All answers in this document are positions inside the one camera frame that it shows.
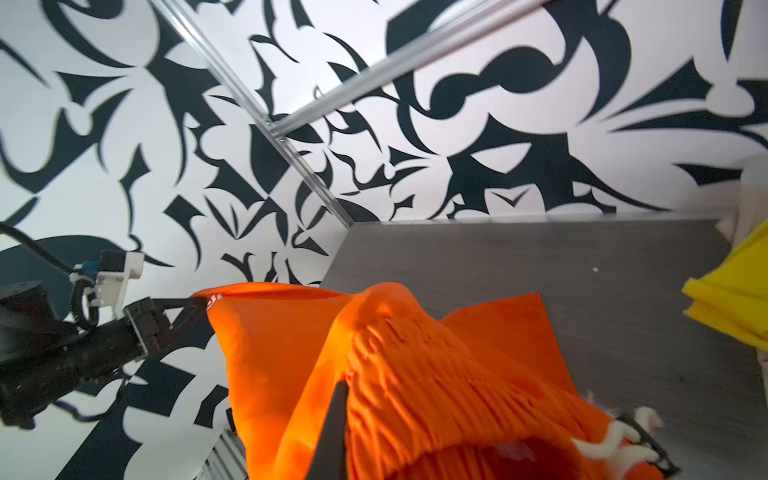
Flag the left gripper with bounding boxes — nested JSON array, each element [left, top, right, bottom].
[[123, 297, 207, 357]]

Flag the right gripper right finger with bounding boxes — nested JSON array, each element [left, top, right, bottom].
[[614, 410, 681, 479]]

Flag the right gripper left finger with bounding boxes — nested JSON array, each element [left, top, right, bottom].
[[305, 381, 349, 480]]

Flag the orange shorts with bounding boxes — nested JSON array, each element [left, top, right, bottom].
[[201, 283, 661, 479]]

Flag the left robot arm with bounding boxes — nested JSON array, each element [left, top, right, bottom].
[[1, 297, 206, 430]]

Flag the yellow shorts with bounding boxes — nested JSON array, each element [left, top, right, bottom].
[[682, 222, 767, 350]]

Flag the beige shorts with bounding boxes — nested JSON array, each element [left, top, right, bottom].
[[715, 154, 767, 249]]

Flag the aluminium cage frame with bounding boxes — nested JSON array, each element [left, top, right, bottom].
[[152, 1, 545, 229]]

